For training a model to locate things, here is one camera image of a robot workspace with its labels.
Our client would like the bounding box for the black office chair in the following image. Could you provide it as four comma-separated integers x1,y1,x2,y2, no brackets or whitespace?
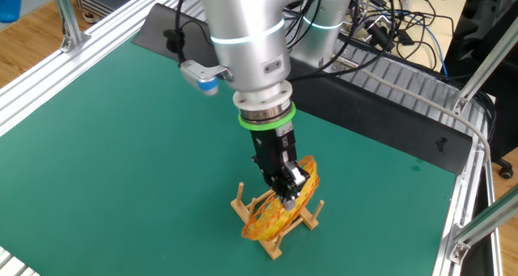
444,0,518,180

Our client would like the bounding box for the wooden peg dish rack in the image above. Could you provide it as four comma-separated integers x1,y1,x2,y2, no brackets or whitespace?
230,181,325,261

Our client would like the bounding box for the orange yellow wicker basket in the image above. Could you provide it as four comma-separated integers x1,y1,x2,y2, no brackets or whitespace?
241,155,321,242

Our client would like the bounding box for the silver blue wrist camera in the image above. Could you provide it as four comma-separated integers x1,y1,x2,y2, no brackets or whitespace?
179,59,235,97

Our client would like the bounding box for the beige desk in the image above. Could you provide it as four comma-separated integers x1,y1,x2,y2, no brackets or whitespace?
355,0,473,73

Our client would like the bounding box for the grey hose with metal connector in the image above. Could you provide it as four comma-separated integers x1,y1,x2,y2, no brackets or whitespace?
330,53,493,168

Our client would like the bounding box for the black rubber barrier strip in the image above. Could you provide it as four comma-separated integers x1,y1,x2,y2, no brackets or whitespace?
131,2,473,176

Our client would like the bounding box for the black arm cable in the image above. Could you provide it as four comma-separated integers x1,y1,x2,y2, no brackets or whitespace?
163,0,397,83

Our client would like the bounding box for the aluminium profile table frame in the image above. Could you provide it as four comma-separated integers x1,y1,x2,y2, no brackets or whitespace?
0,0,505,276

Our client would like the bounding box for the green table mat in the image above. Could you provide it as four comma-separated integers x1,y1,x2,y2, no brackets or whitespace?
0,36,458,276

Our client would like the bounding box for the black desk cable tangle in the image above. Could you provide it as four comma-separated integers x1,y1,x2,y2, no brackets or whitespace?
351,0,456,73

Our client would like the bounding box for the aluminium frame post with bracket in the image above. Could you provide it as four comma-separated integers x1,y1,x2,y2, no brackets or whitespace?
49,0,92,53
447,194,518,265
452,15,518,116

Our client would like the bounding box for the black aluminium frame stand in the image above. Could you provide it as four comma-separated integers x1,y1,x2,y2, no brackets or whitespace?
71,0,157,24

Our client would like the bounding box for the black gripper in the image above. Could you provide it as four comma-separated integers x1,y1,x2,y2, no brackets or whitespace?
249,121,312,212

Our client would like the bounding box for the blue cable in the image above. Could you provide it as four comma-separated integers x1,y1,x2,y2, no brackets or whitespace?
363,2,449,78

